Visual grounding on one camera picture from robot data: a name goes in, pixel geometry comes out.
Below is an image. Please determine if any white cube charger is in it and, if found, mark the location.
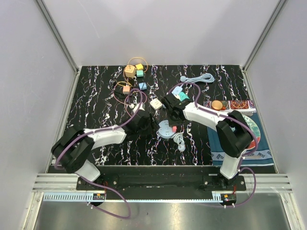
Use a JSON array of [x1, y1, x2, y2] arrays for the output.
[[150, 98, 163, 110]]

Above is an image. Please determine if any orange charging cable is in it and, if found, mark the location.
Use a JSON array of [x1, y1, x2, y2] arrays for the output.
[[114, 57, 148, 88]]

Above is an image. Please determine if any green cube charger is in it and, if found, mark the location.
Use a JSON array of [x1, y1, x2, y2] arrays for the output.
[[136, 70, 144, 77]]

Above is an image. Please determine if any yellow cube charger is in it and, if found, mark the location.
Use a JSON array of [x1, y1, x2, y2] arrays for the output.
[[135, 64, 143, 70]]

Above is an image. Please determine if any left aluminium post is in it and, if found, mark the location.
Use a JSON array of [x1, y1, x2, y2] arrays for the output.
[[35, 0, 81, 74]]

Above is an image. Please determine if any round blue power strip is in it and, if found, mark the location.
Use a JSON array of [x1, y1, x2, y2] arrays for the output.
[[158, 120, 175, 139]]

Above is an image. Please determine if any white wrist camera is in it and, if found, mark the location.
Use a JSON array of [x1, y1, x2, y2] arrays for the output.
[[172, 86, 184, 99], [128, 103, 145, 114]]

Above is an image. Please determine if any aluminium post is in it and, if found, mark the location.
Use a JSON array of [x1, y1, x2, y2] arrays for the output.
[[242, 0, 288, 72], [35, 0, 81, 74]]

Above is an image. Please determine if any teal triangular power strip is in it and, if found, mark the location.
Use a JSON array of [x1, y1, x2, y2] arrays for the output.
[[179, 92, 189, 101]]

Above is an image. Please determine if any wooden cube charger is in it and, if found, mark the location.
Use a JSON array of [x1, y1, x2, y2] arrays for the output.
[[124, 65, 136, 78]]

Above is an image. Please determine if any light blue coiled cable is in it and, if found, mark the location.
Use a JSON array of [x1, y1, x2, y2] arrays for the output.
[[180, 73, 215, 84]]

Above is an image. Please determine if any orange cup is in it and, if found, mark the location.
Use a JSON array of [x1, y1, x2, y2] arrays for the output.
[[211, 100, 223, 111]]

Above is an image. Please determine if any round strip cable and plug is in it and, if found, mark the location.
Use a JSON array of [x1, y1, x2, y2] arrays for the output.
[[172, 133, 187, 152]]

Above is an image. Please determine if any red and green plate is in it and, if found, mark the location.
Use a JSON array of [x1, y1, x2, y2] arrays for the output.
[[243, 115, 261, 150]]

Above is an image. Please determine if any salmon cube charger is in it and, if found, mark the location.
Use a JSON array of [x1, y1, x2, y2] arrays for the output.
[[122, 86, 130, 94]]

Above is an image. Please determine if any blue cube charger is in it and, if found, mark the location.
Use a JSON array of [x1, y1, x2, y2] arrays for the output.
[[139, 82, 147, 91]]

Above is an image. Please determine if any blue placemat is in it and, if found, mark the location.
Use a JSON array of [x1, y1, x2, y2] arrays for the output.
[[203, 112, 274, 167]]

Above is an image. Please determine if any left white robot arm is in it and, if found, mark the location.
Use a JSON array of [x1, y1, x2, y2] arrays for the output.
[[51, 110, 158, 190]]

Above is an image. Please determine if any right aluminium post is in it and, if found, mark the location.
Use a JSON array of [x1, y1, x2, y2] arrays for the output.
[[242, 0, 288, 72]]

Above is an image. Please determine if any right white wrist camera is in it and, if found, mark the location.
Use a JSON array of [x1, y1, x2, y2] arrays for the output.
[[172, 86, 184, 99]]

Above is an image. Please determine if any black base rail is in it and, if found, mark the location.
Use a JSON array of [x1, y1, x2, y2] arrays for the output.
[[47, 164, 276, 192]]

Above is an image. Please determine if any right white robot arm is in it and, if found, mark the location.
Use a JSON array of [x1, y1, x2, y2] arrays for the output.
[[161, 93, 258, 190]]

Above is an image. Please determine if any pink charging cable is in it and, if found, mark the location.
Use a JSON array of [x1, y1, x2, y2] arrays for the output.
[[113, 90, 135, 108]]

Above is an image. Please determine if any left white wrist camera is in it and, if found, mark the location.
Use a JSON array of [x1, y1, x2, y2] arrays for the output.
[[128, 103, 145, 114]]

